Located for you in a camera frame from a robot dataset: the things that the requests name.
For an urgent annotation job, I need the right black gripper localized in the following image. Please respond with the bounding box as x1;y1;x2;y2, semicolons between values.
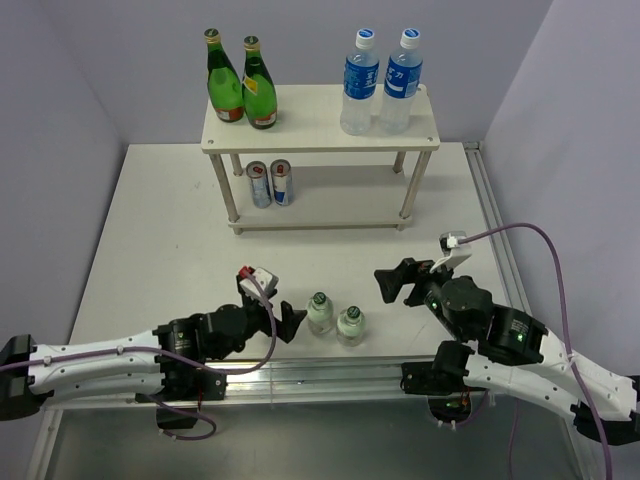
372;254;466;341

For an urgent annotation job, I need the clear glass bottle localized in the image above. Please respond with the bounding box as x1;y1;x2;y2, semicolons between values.
306;291;334;335
336;305;366;347

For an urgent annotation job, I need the Pocari Sweat bottle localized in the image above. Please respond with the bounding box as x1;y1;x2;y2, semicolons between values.
379;28;423;135
340;28;379;135

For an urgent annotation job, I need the green glass bottle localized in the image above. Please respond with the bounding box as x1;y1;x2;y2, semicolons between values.
242;35;278;129
204;28;244;123

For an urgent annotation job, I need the green glass bottle front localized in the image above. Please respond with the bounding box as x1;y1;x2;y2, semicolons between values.
204;28;244;123

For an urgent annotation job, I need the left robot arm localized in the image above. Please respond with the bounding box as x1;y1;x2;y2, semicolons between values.
1;269;306;421

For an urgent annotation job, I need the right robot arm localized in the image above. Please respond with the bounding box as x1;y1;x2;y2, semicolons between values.
374;258;639;446

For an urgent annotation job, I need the white two-tier shelf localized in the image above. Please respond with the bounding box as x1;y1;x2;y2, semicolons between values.
200;85;440;234

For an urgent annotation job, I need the silver blue can left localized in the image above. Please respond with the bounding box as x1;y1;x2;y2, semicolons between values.
246;161;272;209

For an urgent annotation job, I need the blue silver Red Bull can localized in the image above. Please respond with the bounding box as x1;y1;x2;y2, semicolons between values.
270;159;294;206

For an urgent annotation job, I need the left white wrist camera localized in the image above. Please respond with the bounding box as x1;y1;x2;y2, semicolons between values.
239;266;279;298

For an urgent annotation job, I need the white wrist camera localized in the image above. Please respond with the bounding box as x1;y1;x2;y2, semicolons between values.
239;266;279;298
430;231;472;273

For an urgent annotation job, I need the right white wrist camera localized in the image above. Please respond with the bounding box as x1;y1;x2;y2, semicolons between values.
430;231;472;273

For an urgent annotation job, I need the aluminium front rail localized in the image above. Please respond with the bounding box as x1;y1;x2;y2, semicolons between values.
47;357;501;409

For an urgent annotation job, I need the aluminium rail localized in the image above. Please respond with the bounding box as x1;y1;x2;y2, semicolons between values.
463;142;531;313
47;357;501;409

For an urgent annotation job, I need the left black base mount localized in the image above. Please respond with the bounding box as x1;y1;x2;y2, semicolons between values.
154;367;227;431

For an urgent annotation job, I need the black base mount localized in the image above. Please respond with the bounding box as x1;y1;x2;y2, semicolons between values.
400;361;489;423
154;367;227;431

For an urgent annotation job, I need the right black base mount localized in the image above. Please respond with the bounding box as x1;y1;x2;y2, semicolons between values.
400;361;489;423

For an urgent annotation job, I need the aluminium right side rail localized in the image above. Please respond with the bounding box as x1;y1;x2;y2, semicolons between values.
463;142;531;313

